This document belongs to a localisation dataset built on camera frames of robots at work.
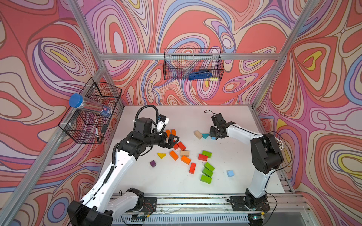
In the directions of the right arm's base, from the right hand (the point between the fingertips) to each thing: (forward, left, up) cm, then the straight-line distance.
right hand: (214, 136), depth 97 cm
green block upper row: (-20, +7, -2) cm, 22 cm away
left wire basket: (-4, +74, +24) cm, 78 cm away
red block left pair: (-6, +27, -2) cm, 28 cm away
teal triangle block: (+1, +7, 0) cm, 7 cm away
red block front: (-22, +17, -1) cm, 28 cm away
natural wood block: (+3, +11, -2) cm, 11 cm away
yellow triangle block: (-12, +37, -2) cm, 39 cm away
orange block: (+6, +33, -1) cm, 33 cm away
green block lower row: (-28, +10, -2) cm, 30 cm away
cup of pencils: (-16, -31, +14) cm, 38 cm away
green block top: (-12, +7, -2) cm, 14 cm away
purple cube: (-18, +42, -1) cm, 45 cm away
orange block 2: (+5, +29, -1) cm, 30 cm away
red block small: (-15, +10, -1) cm, 18 cm away
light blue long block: (-5, +3, +6) cm, 9 cm away
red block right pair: (-6, +24, -1) cm, 24 cm away
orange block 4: (-16, +21, -2) cm, 27 cm away
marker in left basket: (-11, +67, +24) cm, 72 cm away
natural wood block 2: (-11, +22, -2) cm, 25 cm away
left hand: (-14, +27, +22) cm, 38 cm away
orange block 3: (-12, +29, -2) cm, 32 cm away
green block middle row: (-24, +8, -3) cm, 26 cm away
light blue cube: (-25, -6, -4) cm, 26 cm away
